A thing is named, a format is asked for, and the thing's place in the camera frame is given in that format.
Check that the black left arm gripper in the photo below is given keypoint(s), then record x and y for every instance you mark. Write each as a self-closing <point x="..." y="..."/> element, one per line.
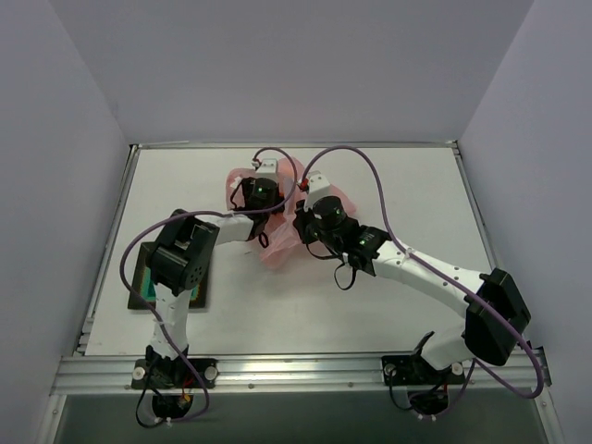
<point x="258" y="183"/>

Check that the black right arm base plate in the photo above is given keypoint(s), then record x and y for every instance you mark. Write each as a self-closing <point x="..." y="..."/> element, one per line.
<point x="412" y="370"/>

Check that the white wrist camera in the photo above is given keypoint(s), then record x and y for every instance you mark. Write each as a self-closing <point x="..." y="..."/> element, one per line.
<point x="266" y="168"/>
<point x="315" y="186"/>

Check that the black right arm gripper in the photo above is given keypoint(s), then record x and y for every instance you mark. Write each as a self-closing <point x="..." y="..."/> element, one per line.
<point x="302" y="222"/>

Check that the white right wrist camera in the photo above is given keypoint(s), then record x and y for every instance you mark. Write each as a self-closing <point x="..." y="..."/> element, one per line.
<point x="315" y="186"/>

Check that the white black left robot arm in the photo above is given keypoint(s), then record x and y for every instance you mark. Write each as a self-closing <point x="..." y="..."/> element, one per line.
<point x="203" y="233"/>

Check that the aluminium front rail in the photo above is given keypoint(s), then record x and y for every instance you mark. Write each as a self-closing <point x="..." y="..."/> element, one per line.
<point x="102" y="375"/>

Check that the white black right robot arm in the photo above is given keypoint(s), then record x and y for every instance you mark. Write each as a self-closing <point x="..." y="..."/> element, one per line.
<point x="492" y="308"/>

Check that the pink plastic bag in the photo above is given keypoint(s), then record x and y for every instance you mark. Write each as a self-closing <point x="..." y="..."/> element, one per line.
<point x="283" y="237"/>

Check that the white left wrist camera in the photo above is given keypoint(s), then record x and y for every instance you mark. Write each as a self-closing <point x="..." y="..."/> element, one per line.
<point x="266" y="168"/>

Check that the green square ceramic plate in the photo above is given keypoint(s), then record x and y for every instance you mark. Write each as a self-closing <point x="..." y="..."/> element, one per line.
<point x="143" y="287"/>

